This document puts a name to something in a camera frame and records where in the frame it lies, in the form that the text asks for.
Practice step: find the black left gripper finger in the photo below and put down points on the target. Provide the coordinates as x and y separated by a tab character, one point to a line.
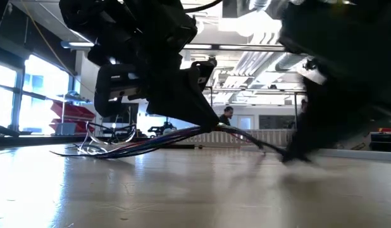
205	71
183	104

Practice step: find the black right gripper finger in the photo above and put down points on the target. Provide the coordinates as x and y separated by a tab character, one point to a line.
328	120

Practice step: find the person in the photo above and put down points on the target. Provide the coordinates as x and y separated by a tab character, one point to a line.
303	106
226	117

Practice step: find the black computer monitor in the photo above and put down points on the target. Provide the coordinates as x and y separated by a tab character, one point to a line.
132	115

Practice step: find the clear safety glasses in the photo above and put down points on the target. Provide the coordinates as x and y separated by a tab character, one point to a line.
97	137

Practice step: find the red storage bin rack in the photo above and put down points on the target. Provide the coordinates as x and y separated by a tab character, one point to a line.
69	111

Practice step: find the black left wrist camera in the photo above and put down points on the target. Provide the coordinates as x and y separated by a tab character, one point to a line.
116	92

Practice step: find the black aluminium table frame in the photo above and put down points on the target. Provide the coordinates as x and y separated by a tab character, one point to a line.
24	141

